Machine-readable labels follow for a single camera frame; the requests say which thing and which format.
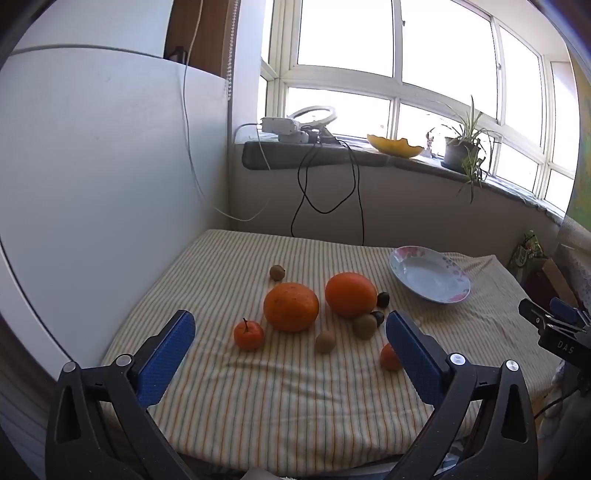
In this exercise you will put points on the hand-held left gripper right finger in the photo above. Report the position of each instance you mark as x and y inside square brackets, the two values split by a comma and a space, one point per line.
[415, 360]

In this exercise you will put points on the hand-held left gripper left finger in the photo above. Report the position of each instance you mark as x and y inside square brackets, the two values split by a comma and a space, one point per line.
[168, 353]

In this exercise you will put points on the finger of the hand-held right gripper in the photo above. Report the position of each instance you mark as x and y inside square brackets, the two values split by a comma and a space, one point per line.
[565, 309]
[533, 314]

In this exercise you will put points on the stemless tangerine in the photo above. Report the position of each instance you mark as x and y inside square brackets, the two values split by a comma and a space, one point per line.
[389, 359]

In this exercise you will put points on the dark plum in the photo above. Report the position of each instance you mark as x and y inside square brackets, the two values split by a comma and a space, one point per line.
[379, 317]
[383, 300]

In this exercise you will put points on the brown kiwi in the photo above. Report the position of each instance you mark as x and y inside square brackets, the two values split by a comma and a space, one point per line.
[364, 326]
[325, 342]
[277, 272]

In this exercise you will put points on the tangerine with stem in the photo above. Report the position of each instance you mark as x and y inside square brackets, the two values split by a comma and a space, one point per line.
[249, 336]

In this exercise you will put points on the floral white plate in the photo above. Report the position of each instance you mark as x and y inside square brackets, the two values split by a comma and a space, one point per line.
[425, 277]

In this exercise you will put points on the large orange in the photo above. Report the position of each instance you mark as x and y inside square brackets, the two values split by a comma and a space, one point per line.
[351, 293]
[291, 307]

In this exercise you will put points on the brown cardboard box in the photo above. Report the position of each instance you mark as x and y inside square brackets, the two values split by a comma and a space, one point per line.
[556, 277]

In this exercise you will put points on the white lace cloth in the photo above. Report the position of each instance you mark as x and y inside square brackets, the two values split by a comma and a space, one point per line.
[577, 258]

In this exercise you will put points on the green tissue pack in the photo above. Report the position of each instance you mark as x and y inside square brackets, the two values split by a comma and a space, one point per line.
[526, 254]

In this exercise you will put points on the striped bed sheet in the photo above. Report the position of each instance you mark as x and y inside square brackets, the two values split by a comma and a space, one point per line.
[277, 406]

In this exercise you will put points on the potted spider plant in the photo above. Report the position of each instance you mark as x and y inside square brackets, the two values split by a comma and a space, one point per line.
[457, 151]

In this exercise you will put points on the small white figurine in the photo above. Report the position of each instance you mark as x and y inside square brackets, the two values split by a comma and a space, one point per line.
[430, 145]

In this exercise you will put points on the yellow hollow melon rind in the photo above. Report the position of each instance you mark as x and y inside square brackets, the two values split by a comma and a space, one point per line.
[392, 146]

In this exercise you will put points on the white power strip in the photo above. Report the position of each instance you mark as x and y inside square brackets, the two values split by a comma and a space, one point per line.
[279, 125]

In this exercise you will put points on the wall map poster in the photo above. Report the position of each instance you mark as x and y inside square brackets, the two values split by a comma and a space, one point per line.
[582, 161]

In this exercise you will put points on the white window frame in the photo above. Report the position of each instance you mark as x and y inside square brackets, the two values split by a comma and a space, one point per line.
[397, 87]

